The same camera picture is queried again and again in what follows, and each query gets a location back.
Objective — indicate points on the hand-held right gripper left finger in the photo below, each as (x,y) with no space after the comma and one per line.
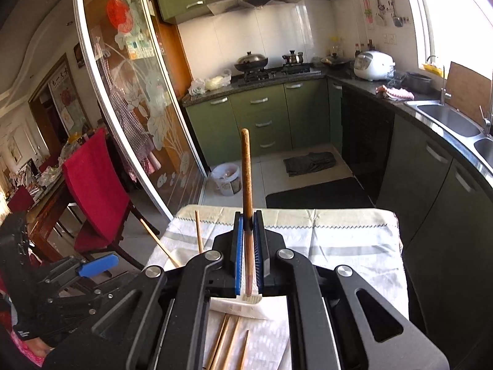
(239,254)

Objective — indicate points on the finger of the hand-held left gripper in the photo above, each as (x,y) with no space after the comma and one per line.
(88,295)
(96,266)

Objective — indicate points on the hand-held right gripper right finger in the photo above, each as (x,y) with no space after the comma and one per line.
(259,254)

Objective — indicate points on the light wooden chopstick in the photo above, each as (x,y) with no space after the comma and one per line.
(199,235)
(161,246)

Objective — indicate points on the white plastic utensil holder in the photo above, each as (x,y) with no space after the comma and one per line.
(231,308)

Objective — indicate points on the reddish wooden chopstick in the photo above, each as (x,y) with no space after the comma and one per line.
(247,185)

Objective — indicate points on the person's left forearm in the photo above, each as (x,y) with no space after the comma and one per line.
(27,349)

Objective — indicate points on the hanging kitchen utensils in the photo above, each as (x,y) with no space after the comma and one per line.
(385,11)

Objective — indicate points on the wooden dining table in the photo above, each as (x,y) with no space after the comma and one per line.
(46,219)

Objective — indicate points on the red covered chair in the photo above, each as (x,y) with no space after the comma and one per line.
(96,192)

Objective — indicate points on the white plastic bucket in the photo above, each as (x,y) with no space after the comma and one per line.
(225,181)

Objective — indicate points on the patterned white tablecloth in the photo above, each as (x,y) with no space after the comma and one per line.
(339,239)

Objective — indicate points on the small red chair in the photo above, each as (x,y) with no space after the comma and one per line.
(21,200)

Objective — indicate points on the dark floor cloth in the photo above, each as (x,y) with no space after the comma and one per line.
(310,164)

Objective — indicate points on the green lower cabinets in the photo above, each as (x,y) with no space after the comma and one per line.
(262,115)

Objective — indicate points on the checked hanging apron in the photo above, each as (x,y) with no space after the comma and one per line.
(131,123)

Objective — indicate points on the dark lower cabinets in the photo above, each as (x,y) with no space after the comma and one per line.
(423,208)

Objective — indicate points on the white plastic bags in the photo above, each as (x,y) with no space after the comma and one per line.
(212,83)

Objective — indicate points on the floral glass sliding door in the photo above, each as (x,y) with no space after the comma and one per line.
(146,96)

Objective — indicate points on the black gas stove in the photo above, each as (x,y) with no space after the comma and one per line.
(277,73)

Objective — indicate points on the black wok with lid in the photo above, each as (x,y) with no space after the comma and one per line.
(251,61)

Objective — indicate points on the black kettle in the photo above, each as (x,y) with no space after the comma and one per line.
(293,58)

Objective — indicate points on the black stone countertop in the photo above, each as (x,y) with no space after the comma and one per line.
(389,98)

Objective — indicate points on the small lidded pan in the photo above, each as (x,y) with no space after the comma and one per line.
(336,61)

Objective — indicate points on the pink dish cloth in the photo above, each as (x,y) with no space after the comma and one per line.
(394,93)

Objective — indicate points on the white rice cooker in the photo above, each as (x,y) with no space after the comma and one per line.
(373,65)

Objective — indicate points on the condiment bottles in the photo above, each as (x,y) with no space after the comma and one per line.
(360,48)

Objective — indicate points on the steel double sink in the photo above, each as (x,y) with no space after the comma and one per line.
(446,117)

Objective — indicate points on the black pot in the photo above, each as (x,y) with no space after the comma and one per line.
(419,83)

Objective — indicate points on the small steel faucet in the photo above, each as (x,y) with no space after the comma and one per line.
(443,94)

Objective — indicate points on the yellow sponge holder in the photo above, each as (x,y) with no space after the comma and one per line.
(432,68)

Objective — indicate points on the tall steel faucet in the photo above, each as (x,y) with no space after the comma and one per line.
(487,119)

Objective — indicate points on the wooden cutting board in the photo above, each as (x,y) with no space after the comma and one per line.
(468,84)

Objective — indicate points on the window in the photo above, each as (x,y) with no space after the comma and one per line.
(454,11)

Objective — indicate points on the wall poster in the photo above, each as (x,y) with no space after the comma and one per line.
(69,100)

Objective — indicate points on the wall socket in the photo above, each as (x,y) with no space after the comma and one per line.
(389,38)

